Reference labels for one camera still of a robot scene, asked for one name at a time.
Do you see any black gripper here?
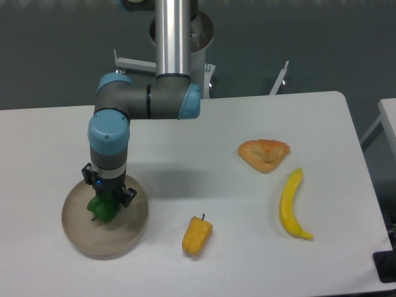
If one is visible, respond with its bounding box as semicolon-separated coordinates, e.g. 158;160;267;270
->
81;163;137;208

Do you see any green bell pepper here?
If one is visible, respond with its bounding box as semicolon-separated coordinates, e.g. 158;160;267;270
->
87;192;120;223

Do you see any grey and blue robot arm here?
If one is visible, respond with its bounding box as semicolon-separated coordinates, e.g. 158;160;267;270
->
82;1;201;207

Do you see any beige round plate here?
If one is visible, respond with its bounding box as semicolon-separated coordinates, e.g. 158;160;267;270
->
61;175;149;259

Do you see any yellow bell pepper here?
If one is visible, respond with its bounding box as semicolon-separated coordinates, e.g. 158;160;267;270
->
182;213;213;256

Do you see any orange pastry bread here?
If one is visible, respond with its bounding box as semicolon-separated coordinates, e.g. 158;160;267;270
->
238;139;290;174

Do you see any yellow banana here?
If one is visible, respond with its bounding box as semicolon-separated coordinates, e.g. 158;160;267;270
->
279;168;314;241

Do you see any black box at table edge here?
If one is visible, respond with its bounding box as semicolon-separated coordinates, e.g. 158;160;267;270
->
372;251;395;283

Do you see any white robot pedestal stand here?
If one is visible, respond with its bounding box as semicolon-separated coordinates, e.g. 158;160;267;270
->
111;9;290;100

